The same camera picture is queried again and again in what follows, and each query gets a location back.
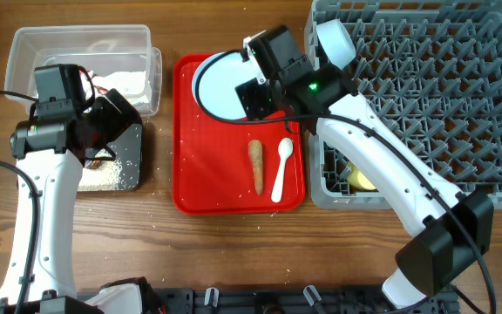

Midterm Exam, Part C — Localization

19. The white paper napkin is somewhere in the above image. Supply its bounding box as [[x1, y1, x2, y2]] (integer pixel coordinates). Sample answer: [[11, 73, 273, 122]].
[[102, 72, 151, 106]]

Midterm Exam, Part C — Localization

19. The brown carrot piece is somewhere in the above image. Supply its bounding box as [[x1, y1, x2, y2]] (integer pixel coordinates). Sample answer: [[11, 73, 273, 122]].
[[248, 140, 263, 195]]

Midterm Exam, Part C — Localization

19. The grey dishwasher rack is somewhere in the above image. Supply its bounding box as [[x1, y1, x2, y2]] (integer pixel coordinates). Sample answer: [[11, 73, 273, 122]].
[[304, 0, 502, 209]]

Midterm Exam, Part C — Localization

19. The clear plastic bin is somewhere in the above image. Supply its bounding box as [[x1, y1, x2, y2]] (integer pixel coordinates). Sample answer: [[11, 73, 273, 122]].
[[4, 24, 162, 117]]

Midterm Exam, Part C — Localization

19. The black waste bin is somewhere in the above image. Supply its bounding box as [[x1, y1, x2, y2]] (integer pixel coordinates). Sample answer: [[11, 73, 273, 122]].
[[87, 124, 144, 192]]

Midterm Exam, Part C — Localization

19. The yellow plastic cup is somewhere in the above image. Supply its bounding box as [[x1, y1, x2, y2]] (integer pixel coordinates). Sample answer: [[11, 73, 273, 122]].
[[347, 161, 377, 191]]

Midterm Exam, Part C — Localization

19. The red snack wrapper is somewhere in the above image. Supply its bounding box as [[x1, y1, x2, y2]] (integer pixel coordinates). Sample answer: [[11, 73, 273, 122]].
[[89, 72, 109, 95]]

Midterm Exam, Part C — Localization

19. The white plastic spoon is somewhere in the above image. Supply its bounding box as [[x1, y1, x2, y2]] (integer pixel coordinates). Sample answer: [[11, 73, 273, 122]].
[[271, 138, 293, 203]]

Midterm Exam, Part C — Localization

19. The brown food scrap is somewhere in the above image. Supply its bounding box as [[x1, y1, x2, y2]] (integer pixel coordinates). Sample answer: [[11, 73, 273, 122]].
[[85, 160, 101, 170]]

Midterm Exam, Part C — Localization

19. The light blue bowl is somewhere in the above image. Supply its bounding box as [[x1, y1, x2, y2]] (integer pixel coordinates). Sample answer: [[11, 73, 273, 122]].
[[316, 19, 356, 70]]

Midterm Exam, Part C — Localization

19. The red plastic tray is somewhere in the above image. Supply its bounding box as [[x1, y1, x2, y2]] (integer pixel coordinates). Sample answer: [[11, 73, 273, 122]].
[[173, 54, 305, 215]]

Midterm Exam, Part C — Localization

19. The black mounting rail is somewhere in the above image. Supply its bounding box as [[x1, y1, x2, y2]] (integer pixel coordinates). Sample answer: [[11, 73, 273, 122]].
[[76, 285, 461, 314]]

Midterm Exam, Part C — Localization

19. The pile of rice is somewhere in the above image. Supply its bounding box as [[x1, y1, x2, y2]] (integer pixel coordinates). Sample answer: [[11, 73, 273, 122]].
[[78, 160, 123, 192]]

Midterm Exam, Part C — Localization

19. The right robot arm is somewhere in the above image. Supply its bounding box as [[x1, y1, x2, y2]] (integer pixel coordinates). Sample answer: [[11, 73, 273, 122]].
[[242, 21, 497, 312]]

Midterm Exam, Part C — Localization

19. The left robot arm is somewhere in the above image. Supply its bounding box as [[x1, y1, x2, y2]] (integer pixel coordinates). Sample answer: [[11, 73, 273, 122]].
[[0, 64, 141, 313]]

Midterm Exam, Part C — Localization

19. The light blue plate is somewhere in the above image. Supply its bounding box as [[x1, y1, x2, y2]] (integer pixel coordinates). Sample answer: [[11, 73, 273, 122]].
[[192, 52, 256, 120]]

